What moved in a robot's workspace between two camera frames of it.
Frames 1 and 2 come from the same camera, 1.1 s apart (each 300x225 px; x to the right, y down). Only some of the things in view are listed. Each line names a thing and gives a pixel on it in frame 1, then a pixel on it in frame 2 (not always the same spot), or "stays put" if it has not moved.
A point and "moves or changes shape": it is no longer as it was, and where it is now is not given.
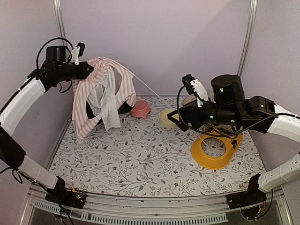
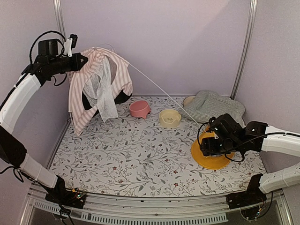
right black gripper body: (222, 116) → (228, 146)
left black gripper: (86, 73) → (78, 65)
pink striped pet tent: (108, 91) moves or changes shape
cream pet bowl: (164, 120) stays put
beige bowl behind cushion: (189, 99) stays put
